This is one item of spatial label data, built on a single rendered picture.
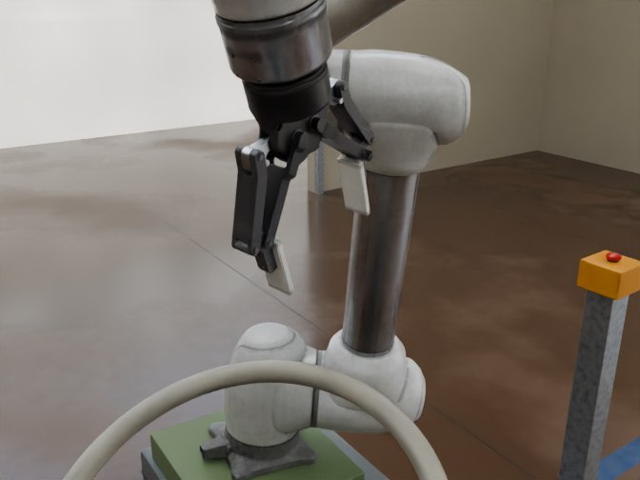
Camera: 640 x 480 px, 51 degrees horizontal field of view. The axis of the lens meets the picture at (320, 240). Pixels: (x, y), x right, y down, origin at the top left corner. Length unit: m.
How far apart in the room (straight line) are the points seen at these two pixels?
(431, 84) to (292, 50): 0.51
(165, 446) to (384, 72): 0.89
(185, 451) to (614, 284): 1.14
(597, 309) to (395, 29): 4.85
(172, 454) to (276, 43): 1.08
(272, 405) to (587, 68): 6.82
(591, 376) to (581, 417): 0.14
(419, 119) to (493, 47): 6.44
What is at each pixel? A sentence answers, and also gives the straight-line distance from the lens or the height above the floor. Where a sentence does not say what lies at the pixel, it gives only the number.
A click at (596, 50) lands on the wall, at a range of 7.78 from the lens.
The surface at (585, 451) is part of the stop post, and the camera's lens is 2.18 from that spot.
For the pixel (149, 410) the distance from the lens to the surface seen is 0.94.
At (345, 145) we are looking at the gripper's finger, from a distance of 0.68.
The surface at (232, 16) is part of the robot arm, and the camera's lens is 0.54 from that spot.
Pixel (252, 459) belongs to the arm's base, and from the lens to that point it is 1.42.
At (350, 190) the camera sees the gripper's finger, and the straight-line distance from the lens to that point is 0.74.
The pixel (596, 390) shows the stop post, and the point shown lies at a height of 0.71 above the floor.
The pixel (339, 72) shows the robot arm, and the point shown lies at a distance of 1.02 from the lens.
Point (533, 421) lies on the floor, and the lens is 3.17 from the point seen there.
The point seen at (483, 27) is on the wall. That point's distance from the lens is 7.31.
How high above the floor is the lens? 1.76
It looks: 20 degrees down
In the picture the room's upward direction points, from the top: straight up
